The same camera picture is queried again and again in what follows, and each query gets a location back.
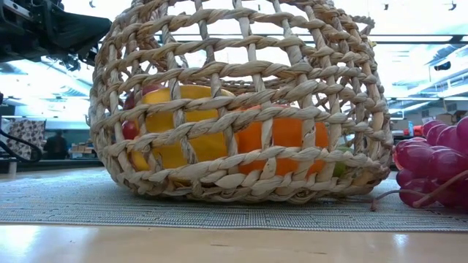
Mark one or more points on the black aluminium table frame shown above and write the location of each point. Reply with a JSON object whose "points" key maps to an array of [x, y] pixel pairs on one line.
{"points": [[55, 165]]}

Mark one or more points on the purple grape bunch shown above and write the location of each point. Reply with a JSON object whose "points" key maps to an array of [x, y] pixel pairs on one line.
{"points": [[431, 160]]}

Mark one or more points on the dark red apple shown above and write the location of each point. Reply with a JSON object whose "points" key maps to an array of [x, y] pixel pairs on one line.
{"points": [[129, 130]]}

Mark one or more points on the grey woven placemat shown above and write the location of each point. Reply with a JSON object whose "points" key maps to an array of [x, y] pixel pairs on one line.
{"points": [[73, 204]]}

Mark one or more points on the green cucumber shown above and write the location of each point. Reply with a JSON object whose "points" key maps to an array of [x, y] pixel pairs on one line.
{"points": [[340, 168]]}

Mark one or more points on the orange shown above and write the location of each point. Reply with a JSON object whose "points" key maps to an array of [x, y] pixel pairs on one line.
{"points": [[289, 133]]}

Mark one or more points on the person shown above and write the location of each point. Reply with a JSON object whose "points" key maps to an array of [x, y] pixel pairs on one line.
{"points": [[55, 146]]}

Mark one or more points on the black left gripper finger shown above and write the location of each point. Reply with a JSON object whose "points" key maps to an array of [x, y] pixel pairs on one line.
{"points": [[80, 31]]}

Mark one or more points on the patterned fabric panel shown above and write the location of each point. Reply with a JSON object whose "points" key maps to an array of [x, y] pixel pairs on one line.
{"points": [[27, 137]]}

